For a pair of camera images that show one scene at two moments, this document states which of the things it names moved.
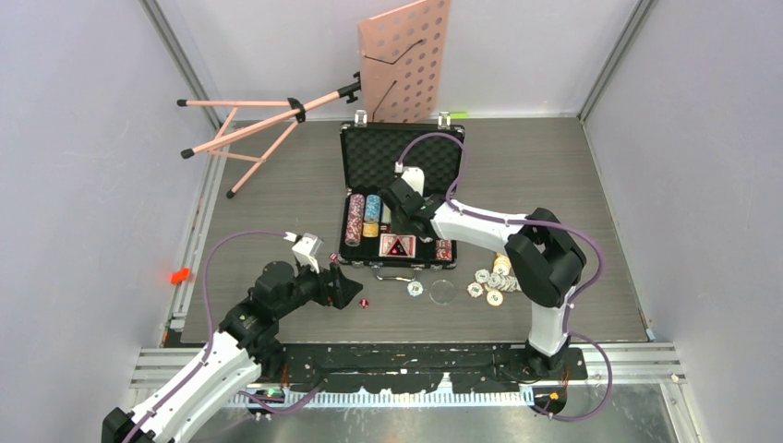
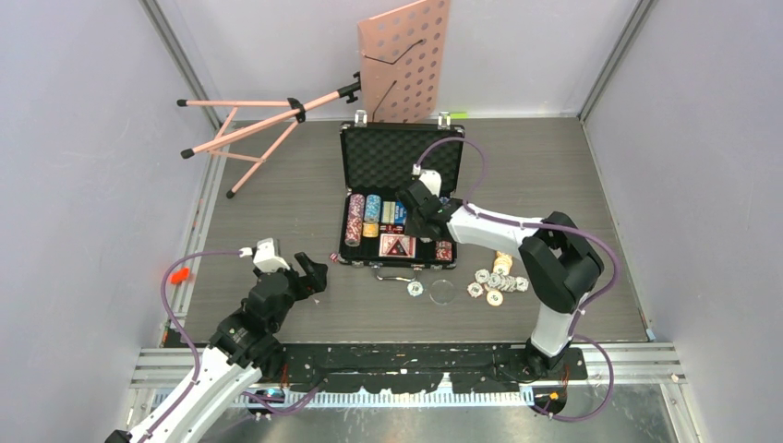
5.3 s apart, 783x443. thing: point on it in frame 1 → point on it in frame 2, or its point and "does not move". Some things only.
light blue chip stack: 372,209 does not move
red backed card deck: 388,240 does not move
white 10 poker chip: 415,288 does not move
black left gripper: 340,294 → 312,282
